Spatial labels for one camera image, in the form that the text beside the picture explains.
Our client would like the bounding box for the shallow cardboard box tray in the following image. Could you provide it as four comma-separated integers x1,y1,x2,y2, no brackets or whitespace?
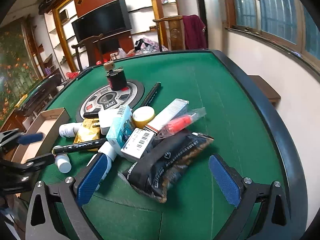
11,107,71,165

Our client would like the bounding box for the small white pill bottle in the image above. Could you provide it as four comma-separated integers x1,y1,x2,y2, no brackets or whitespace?
55,154,72,173

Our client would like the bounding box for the black marker yellow cap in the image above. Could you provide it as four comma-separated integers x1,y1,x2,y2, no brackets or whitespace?
52,138,107,155

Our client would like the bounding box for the white pill bottle red label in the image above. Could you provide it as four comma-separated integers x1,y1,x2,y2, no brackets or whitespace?
87,141,117,191

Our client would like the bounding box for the white bottle green label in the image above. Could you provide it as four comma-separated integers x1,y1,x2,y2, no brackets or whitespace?
59,122,82,138

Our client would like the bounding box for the yellow snack packet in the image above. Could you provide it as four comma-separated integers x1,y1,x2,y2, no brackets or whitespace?
74,118,100,144

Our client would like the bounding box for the black snack pouch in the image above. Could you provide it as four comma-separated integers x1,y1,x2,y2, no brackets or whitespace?
119,129,214,203

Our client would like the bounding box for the teal white tissue pack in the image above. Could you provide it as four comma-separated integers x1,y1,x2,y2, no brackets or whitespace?
106,105,135,157

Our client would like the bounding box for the white power adapter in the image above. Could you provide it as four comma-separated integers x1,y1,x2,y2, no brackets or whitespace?
93,108,118,135

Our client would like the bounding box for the red item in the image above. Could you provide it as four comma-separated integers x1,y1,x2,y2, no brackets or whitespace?
156,107,207,140

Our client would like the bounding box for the long white red box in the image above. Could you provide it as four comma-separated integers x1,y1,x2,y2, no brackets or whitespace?
143,99,189,134

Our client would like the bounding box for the black marker green cap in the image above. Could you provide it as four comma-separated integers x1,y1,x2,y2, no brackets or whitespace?
140,82,161,107

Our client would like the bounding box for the white barcode carton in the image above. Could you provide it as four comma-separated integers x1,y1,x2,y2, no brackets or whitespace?
121,128,155,163

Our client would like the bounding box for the green felt mahjong table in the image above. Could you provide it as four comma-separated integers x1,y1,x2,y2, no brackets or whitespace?
19,49,309,240

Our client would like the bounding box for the round silver table control panel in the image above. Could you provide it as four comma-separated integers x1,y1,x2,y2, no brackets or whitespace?
75,79,145,122

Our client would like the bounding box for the black ink bottle with cork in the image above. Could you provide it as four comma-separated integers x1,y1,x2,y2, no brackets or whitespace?
104,61,127,91

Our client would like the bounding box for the dark wooden chair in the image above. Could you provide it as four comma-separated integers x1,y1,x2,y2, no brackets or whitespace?
71,34,104,71

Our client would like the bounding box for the black flat screen television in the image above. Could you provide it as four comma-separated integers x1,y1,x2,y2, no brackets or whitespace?
72,0,132,42

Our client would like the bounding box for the pile of clothes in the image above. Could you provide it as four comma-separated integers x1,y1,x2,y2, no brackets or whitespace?
134,37,168,55

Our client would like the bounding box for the maroon garment on chair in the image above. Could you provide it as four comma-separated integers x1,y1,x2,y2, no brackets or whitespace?
182,15,208,50

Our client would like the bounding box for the wooden chair with carved back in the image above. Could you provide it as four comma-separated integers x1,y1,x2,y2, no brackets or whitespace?
153,15,185,52

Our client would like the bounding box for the white standing air conditioner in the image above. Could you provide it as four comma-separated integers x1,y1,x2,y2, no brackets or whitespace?
197,0,208,46

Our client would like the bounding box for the floral wall mural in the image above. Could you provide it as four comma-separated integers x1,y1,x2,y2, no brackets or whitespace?
0,20,39,124

